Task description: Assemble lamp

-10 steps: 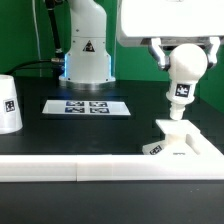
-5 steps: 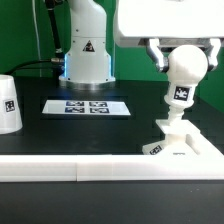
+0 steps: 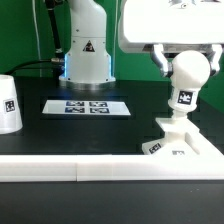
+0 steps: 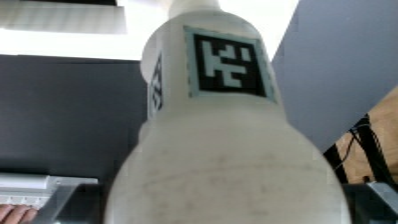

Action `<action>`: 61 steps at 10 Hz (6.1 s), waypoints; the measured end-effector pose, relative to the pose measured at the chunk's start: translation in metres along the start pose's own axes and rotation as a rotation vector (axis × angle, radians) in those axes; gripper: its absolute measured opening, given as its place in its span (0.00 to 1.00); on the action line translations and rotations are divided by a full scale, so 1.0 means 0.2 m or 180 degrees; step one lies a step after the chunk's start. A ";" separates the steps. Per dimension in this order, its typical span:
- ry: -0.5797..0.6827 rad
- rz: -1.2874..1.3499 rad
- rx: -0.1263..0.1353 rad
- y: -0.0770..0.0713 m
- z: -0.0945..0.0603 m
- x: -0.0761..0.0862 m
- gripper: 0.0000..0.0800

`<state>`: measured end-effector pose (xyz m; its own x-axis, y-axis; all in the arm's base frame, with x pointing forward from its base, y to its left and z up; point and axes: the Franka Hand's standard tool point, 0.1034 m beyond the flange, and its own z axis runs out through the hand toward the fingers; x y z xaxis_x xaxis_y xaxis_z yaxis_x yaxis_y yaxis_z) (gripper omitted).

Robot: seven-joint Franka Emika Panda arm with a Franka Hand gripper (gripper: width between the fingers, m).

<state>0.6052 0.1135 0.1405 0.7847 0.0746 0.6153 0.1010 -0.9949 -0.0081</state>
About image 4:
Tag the human hand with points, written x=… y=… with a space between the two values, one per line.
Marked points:
x=16 y=214

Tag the white lamp bulb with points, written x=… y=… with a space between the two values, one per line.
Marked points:
x=224 y=168

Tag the white keyboard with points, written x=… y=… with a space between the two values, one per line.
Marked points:
x=27 y=189

